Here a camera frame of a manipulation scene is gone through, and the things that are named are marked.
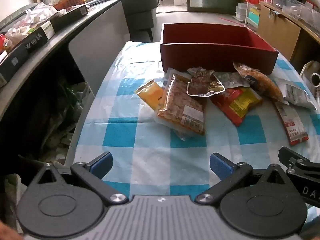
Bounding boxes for white plastic bags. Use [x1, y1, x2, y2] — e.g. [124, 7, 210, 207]
[5, 2, 65, 44]

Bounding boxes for silver grey snack packet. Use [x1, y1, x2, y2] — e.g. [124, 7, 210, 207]
[215, 72, 250, 88]

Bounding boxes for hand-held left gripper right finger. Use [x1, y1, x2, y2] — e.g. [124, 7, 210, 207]
[196, 152, 295, 205]

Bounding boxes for blue white checkered tablecloth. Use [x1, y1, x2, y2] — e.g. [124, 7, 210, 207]
[64, 41, 320, 233]

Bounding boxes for green plastic bags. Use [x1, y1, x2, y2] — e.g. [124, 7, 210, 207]
[42, 80, 92, 155]

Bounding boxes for clear packet of orange snacks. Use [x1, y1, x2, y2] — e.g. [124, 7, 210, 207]
[155, 67, 208, 140]

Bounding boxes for white shelf cart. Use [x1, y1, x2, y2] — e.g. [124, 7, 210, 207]
[235, 0, 263, 29]

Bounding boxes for orange snack packet blue label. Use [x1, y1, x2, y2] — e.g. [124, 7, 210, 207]
[233, 61, 289, 104]

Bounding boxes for black flat box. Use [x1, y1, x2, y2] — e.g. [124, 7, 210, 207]
[51, 4, 88, 32]
[0, 44, 28, 87]

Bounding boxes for red and yellow snack packet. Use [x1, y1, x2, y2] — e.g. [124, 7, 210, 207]
[209, 87, 263, 127]

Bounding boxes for brown vacuum meat packet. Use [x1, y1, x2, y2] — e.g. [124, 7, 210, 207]
[186, 67, 226, 97]

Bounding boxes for red cardboard box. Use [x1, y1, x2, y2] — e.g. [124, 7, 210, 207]
[160, 23, 279, 75]

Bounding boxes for orange plastic basket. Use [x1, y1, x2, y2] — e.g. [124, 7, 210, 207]
[53, 0, 87, 12]

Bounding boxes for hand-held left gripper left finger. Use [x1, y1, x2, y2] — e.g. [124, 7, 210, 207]
[29, 152, 128, 205]

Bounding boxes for white pillow snack packet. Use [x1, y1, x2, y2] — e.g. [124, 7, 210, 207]
[274, 77, 317, 110]

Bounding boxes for red and white stick sachet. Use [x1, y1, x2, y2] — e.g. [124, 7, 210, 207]
[274, 100, 310, 147]

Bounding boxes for light wooden cabinet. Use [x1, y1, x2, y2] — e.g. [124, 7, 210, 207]
[257, 0, 320, 68]

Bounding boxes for grey sofa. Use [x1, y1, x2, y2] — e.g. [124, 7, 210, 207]
[96, 0, 159, 43]

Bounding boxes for stack of clear plastic trays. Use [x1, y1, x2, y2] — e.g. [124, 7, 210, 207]
[272, 0, 320, 29]

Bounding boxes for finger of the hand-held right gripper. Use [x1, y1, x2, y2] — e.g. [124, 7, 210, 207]
[279, 146, 320, 179]

